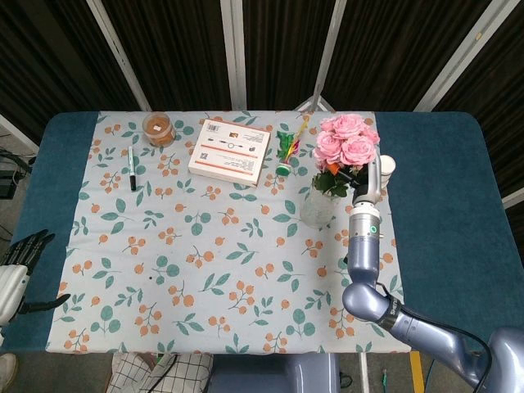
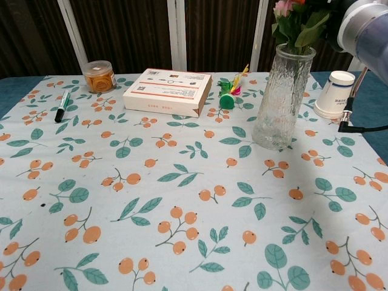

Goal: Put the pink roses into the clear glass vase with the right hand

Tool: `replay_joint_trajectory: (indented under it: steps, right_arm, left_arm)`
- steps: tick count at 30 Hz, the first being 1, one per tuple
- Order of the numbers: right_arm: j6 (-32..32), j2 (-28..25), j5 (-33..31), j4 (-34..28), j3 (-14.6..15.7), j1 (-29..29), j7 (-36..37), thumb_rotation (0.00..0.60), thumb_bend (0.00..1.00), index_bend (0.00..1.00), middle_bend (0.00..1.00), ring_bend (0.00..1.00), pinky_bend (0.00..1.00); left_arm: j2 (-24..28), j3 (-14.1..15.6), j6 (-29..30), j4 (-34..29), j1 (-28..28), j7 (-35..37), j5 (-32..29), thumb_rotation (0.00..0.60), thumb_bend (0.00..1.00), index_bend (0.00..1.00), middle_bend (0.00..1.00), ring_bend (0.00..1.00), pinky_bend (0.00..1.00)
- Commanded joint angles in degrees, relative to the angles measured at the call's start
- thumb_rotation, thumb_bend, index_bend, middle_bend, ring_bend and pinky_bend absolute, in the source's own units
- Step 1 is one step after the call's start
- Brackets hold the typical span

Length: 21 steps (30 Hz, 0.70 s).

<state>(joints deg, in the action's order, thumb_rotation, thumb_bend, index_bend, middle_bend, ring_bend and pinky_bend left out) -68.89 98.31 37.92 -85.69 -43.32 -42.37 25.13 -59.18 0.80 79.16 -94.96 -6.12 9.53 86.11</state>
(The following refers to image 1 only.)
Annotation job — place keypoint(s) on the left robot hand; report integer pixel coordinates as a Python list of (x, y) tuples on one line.
[(12, 282)]

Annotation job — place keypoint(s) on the pink rose bouquet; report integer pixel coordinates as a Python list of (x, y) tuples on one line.
[(348, 143)]

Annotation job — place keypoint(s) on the white paper cup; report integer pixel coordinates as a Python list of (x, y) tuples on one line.
[(388, 170)]

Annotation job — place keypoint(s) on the white table leg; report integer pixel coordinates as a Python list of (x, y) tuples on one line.
[(363, 372)]

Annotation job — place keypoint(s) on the feather shuttlecock green base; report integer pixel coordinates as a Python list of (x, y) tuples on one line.
[(283, 168)]

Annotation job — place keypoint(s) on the white orange cardboard box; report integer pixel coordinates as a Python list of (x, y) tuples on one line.
[(229, 151)]

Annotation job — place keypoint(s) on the blue-grey robot torso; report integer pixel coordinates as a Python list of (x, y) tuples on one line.
[(274, 372)]

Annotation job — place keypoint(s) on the floral fruit print tablecloth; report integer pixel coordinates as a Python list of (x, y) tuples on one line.
[(204, 254)]

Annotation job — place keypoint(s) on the clear jar orange contents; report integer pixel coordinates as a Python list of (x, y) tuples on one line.
[(159, 130)]

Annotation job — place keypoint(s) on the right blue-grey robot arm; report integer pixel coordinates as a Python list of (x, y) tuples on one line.
[(366, 262)]

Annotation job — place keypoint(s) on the teal blue table cover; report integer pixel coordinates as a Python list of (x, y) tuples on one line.
[(450, 204)]

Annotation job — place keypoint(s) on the green black marker pen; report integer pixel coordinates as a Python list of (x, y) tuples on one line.
[(132, 168)]

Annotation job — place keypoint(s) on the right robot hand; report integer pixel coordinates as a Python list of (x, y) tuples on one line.
[(370, 188)]

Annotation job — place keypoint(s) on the black white checkered cloth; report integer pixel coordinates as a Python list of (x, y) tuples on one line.
[(163, 374)]

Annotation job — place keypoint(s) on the textured clear glass vase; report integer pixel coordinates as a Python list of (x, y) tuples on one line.
[(317, 213)]

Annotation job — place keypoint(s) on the white partition frame post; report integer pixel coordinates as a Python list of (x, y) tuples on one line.
[(123, 61), (235, 53), (458, 61), (16, 133), (329, 53), (513, 199)]

